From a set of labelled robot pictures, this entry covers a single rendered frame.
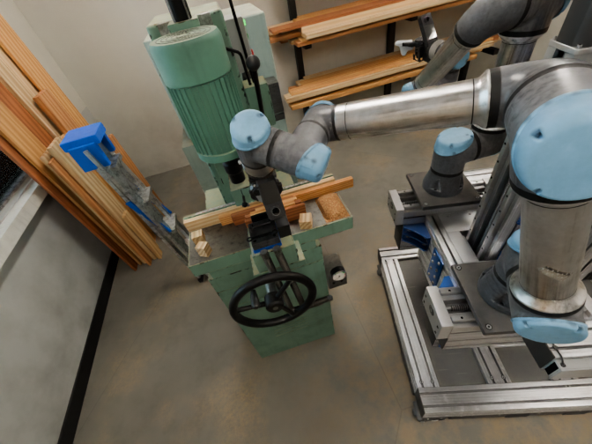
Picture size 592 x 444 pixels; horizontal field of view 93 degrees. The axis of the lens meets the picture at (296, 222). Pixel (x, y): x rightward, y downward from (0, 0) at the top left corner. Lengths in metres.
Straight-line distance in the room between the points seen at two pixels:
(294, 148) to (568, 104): 0.37
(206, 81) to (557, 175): 0.69
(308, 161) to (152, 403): 1.68
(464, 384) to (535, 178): 1.17
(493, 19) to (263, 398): 1.74
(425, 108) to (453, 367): 1.20
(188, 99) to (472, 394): 1.46
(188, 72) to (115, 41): 2.46
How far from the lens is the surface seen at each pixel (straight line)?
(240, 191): 0.97
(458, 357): 1.56
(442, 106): 0.58
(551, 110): 0.46
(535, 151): 0.45
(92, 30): 3.24
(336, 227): 1.03
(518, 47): 1.14
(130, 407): 2.03
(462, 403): 1.50
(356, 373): 1.69
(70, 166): 2.15
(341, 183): 1.11
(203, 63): 0.77
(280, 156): 0.54
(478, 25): 1.04
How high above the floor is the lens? 1.62
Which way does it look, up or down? 44 degrees down
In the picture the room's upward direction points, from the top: 13 degrees counter-clockwise
